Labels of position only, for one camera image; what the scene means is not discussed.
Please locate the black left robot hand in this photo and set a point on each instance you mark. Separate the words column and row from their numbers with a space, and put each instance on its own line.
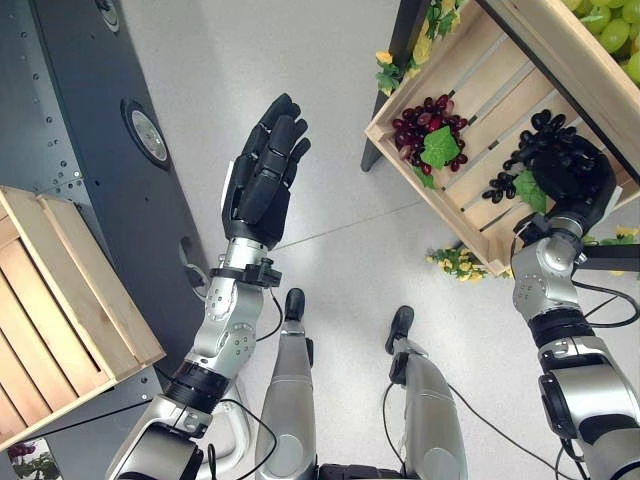
column 267, row 172

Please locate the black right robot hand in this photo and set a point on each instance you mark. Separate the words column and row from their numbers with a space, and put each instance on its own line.
column 575, row 165

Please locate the black grape bunch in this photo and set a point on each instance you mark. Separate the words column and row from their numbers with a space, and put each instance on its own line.
column 530, row 145

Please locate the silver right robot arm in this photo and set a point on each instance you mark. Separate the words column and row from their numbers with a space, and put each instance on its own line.
column 565, row 325

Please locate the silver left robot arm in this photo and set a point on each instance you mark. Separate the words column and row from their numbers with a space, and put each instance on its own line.
column 220, row 325

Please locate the wooden crate with green grapes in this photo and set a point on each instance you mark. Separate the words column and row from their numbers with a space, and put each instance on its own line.
column 560, row 50

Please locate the green grape bunch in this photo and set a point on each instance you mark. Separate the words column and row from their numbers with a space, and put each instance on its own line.
column 610, row 25

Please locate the red grape bunch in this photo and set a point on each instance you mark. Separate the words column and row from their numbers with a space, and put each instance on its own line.
column 430, row 132

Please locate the yellow flower garland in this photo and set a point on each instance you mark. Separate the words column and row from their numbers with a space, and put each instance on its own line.
column 425, row 45
column 457, row 262

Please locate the dark grey metal stand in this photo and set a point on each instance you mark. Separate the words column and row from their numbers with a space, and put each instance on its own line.
column 100, row 150

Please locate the silver left robot leg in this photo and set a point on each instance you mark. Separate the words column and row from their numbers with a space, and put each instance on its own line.
column 290, row 380

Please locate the silver robot leg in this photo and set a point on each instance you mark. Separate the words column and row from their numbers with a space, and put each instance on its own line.
column 290, row 380
column 425, row 395

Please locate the empty wooden crate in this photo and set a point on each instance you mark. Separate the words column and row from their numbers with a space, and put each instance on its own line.
column 60, row 310

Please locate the silver right robot leg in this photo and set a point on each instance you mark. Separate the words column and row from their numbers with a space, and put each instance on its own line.
column 425, row 395

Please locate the black shelf post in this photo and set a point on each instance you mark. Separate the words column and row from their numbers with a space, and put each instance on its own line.
column 390, row 75

